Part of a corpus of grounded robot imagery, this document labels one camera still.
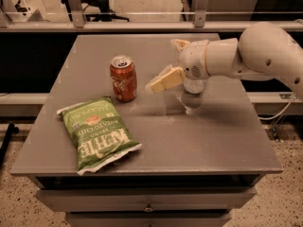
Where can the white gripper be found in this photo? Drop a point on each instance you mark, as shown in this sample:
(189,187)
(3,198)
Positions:
(193,60)

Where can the red coke can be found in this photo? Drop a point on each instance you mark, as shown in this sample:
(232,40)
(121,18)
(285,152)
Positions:
(123,75)

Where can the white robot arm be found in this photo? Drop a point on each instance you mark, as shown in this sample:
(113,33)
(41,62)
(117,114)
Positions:
(263,51)

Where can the green jalapeno chip bag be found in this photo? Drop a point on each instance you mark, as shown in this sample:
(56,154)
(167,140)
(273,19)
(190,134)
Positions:
(98,132)

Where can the black office chair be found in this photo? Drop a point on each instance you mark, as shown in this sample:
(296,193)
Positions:
(99,0)

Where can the grey top drawer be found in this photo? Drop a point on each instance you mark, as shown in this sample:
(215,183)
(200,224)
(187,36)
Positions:
(146,200)

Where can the black pole at left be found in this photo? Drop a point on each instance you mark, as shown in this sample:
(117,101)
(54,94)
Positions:
(5,144)

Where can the metal window frame rail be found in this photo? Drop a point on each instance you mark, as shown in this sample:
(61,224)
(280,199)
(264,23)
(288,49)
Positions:
(73,16)

